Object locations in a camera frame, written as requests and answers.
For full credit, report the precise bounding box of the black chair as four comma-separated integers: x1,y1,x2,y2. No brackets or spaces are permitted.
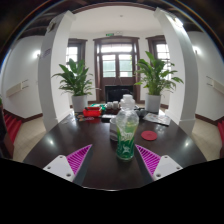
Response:
104,84,135,103

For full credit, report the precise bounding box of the clear green-labelled drink bottle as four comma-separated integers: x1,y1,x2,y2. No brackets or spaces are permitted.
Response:
115,94,140,162

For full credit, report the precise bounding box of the white cup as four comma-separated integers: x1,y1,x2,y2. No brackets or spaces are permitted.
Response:
108,115,120,142

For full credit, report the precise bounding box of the printed magazine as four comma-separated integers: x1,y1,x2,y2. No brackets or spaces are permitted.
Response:
142,112,172,127

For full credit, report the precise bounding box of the white wall-mounted unit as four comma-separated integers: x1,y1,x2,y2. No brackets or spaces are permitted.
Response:
5,79,30,98
205,75,224,96

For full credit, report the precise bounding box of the brown-framed window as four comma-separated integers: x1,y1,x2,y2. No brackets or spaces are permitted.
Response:
65,37,88,81
145,34,173,73

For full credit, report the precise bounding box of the green plant in white pot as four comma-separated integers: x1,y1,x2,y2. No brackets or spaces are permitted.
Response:
51,58,101,113
134,50,185,114

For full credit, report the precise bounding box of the brown tea tray with cups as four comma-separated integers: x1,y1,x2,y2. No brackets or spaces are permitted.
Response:
105,100,122,111

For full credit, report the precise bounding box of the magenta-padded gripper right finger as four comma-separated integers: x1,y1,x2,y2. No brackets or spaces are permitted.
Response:
133,143,184,187

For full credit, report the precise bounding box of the white square pillar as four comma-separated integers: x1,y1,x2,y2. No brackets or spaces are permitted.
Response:
153,7,198,136
37,10,77,132

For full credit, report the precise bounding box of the red box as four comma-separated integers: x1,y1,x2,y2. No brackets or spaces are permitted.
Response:
82,105,103,118

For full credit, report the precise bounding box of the flat round red coaster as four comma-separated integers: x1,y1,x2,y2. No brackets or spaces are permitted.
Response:
140,130,159,142

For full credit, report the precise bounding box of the brown wooden glazed door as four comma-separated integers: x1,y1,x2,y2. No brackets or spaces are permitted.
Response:
93,35,141,104

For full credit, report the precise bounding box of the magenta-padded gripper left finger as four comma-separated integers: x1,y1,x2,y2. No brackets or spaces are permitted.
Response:
42,143,95,187

